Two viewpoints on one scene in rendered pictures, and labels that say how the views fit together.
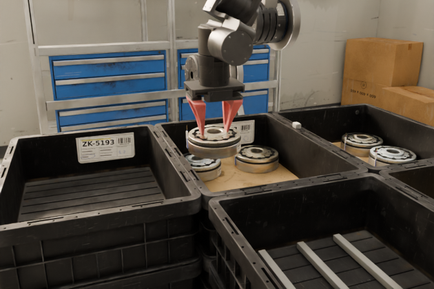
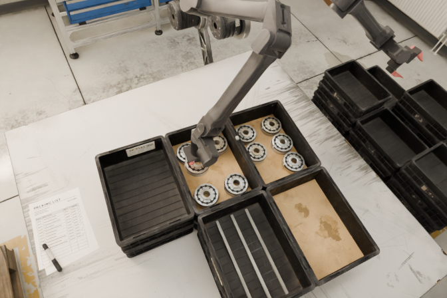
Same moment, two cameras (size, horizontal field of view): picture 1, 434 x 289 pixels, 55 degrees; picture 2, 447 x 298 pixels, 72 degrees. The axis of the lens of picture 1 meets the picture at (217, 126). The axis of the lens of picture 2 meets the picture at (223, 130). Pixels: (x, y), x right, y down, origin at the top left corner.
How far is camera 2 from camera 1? 0.91 m
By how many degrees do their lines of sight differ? 40
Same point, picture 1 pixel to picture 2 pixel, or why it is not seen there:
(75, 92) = not seen: outside the picture
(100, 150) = (138, 150)
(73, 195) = (131, 179)
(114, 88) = not seen: outside the picture
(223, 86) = not seen: hidden behind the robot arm
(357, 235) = (254, 205)
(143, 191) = (163, 174)
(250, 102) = not seen: outside the picture
